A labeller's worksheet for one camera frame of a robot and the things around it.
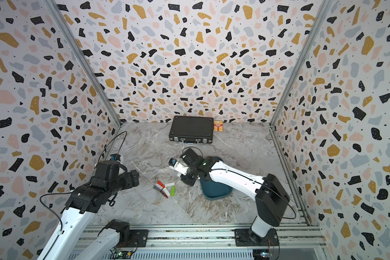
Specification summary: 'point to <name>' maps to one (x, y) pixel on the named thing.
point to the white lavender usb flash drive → (166, 191)
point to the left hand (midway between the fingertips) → (132, 175)
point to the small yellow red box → (218, 125)
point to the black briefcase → (192, 130)
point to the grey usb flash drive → (157, 186)
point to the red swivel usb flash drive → (166, 196)
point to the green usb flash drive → (173, 190)
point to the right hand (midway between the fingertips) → (184, 175)
